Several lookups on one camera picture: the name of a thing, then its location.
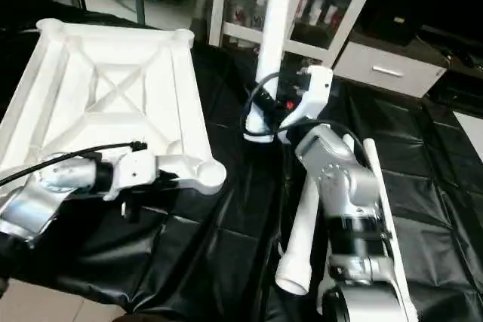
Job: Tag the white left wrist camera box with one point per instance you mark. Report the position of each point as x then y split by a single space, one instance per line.
132 171

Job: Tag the white plastic table top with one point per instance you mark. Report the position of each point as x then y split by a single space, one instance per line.
113 88

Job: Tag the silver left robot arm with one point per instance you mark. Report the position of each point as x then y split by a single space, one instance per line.
45 201

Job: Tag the large black box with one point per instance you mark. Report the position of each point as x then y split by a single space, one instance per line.
407 5

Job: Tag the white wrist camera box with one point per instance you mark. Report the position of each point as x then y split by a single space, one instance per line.
132 171
311 96

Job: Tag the white drawer unit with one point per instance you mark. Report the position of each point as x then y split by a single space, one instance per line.
389 69

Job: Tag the white glass-door cabinet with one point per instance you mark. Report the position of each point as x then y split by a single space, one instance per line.
324 5

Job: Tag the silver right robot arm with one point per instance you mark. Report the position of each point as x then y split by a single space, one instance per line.
347 194

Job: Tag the black work mat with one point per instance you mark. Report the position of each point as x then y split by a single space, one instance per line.
226 246

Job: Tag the white flat board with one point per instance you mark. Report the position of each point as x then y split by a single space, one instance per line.
469 126

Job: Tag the dark low sideboard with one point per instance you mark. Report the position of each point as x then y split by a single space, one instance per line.
462 65

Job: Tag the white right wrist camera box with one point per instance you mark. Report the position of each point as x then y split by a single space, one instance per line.
311 96

